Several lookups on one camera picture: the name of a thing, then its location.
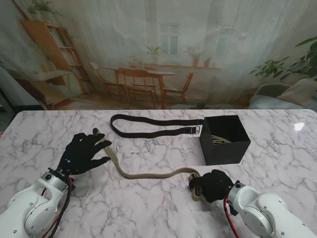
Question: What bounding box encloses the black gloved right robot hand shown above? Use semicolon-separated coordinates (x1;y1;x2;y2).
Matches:
188;169;234;203

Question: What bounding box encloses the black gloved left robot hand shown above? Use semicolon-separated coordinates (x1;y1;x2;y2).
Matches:
56;127;112;177

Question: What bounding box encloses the beige braided belt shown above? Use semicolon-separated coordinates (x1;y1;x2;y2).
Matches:
210;134;232;146
95;132;206;201

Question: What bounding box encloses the black belt storage box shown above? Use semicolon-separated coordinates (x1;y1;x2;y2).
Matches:
199;115;251;166

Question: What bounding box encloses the dark brown braided belt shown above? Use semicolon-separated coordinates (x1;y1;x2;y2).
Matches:
109;114;204;139

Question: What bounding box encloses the printed room scene backdrop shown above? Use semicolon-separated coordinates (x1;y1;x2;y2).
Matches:
0;0;317;111

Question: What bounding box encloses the red black right arm cable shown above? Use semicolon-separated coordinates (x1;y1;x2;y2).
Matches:
223;195;242;238

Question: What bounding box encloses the red black arm cable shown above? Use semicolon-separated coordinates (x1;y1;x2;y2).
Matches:
37;176;75;238
223;195;242;238

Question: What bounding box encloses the red black left arm cable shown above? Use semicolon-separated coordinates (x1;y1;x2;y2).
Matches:
37;176;75;238

